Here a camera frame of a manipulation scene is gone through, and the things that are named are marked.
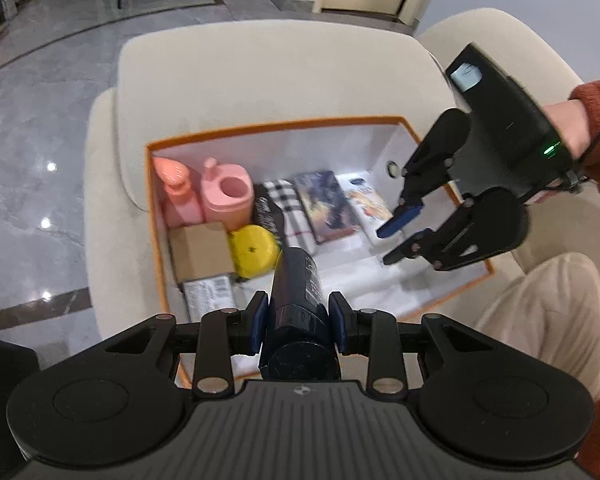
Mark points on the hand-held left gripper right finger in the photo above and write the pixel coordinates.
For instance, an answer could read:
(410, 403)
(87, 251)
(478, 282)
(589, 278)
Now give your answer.
(340, 322)

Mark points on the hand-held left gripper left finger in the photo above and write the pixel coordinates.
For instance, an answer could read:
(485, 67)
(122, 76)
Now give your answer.
(257, 322)

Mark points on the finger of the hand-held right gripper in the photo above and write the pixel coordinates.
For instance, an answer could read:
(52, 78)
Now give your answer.
(402, 219)
(415, 247)

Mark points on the white printed pouch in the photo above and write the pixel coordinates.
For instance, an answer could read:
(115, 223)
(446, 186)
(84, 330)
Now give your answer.
(370, 205)

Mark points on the dark blue bottle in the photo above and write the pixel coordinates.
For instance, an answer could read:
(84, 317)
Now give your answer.
(297, 300)

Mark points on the grey labelled box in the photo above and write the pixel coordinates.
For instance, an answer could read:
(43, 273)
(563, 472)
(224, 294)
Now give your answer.
(207, 297)

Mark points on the yellow round object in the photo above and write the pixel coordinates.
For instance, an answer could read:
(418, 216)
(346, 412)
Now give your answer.
(252, 252)

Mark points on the dark printed small box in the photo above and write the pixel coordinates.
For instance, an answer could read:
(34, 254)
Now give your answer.
(325, 207)

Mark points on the brown cardboard box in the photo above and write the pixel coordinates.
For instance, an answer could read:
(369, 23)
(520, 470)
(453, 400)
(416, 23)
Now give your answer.
(200, 252)

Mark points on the plaid zip case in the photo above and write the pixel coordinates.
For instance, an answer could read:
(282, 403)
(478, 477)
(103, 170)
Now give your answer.
(292, 205)

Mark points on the orange cardboard box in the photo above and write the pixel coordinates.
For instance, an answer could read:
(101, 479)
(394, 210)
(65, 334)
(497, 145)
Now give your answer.
(305, 145)

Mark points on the pink round jar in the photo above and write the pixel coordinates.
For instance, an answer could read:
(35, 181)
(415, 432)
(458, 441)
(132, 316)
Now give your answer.
(227, 200)

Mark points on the person's right hand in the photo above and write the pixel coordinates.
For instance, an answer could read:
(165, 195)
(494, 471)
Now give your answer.
(570, 127)

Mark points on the person's leg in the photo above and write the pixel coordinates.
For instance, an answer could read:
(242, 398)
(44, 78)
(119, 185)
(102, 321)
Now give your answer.
(545, 310)

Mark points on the beige fabric sofa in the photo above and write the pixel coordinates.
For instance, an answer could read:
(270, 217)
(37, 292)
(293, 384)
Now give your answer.
(280, 70)

